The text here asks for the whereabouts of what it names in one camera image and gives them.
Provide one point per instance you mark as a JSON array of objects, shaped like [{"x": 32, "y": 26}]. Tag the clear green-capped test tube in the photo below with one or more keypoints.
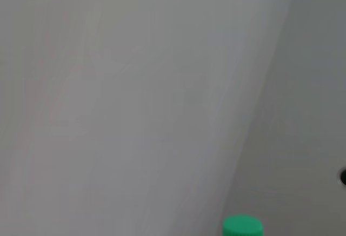
[{"x": 242, "y": 226}]

